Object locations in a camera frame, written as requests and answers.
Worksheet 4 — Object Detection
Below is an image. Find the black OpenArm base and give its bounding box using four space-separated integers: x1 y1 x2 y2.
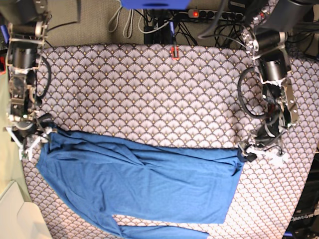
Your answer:
283 152 319 239

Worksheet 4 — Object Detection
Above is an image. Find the blue long-sleeve T-shirt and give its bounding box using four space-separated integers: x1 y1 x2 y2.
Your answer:
36 130 244 239

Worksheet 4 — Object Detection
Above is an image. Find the white plastic bin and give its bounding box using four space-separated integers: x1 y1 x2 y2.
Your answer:
0 180 52 239

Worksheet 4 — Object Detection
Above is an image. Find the blue box at top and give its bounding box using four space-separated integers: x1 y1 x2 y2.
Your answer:
121 0 190 9

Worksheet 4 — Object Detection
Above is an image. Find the fan-patterned tablecloth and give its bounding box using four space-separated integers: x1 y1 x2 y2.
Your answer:
29 44 319 239

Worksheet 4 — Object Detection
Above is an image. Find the black power strip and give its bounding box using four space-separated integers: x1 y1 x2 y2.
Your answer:
187 9 244 22

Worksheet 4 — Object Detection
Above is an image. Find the blue-handled clamp left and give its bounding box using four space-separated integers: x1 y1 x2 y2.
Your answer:
0 24 9 50

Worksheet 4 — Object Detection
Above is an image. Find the red clamp on table edge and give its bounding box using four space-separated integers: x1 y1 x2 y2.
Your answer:
170 45 179 60

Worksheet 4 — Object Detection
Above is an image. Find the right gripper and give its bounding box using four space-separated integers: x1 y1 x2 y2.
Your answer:
3 114 57 159

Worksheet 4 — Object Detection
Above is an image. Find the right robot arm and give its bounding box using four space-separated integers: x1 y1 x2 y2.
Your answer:
0 0 53 160

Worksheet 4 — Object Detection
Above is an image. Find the grey looped cable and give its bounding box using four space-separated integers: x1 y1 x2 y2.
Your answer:
107 7 134 39

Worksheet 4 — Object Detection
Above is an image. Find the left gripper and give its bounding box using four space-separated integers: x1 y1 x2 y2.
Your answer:
237 124 289 166

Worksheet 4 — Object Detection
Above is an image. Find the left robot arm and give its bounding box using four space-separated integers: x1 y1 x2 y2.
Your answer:
237 0 318 166

